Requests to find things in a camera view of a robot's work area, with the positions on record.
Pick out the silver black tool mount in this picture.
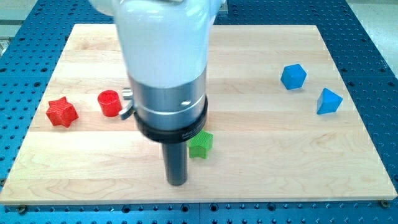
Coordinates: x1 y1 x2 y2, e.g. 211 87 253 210
119 70 208 144

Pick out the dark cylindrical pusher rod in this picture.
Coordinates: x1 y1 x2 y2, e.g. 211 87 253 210
162 142 188 186

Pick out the blue triangle block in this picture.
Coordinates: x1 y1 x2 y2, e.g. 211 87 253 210
317 88 343 114

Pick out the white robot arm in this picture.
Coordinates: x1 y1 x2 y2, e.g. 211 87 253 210
90 0 222 186

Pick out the blue cube block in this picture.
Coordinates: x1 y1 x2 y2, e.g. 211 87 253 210
280 64 307 90

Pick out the green star block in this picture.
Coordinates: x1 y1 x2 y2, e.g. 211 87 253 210
188 130 214 159

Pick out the red cylinder block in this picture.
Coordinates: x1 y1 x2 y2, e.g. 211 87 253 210
97 90 122 117

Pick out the wooden board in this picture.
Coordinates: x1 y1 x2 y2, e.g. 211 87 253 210
1 24 397 205

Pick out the red star block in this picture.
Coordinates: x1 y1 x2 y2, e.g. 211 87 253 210
46 96 79 128

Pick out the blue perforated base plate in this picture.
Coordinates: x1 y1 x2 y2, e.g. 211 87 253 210
1 1 397 223

